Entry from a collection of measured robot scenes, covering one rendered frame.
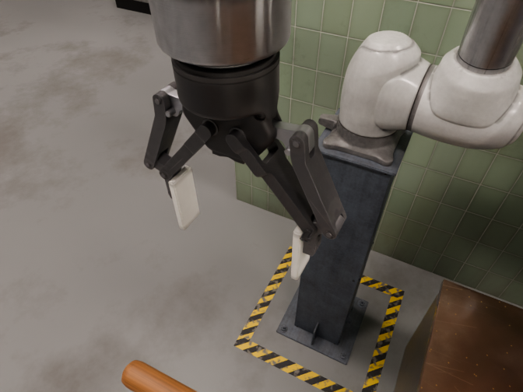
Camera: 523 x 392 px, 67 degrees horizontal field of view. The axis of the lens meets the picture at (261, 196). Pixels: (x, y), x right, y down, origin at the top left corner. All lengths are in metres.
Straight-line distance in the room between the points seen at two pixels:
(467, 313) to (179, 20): 1.22
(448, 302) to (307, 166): 1.09
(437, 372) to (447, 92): 0.72
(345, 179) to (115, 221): 1.53
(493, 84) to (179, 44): 0.71
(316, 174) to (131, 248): 1.91
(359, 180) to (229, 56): 0.85
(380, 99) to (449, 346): 0.71
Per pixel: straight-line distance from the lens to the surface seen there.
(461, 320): 1.33
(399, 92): 0.93
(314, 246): 0.36
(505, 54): 0.87
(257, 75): 0.27
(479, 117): 0.92
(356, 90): 0.96
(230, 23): 0.24
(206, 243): 2.10
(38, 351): 2.02
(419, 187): 1.77
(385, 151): 1.04
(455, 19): 1.43
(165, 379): 0.48
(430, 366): 1.23
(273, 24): 0.25
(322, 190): 0.31
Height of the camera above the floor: 1.65
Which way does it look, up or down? 46 degrees down
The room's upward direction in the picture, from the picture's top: straight up
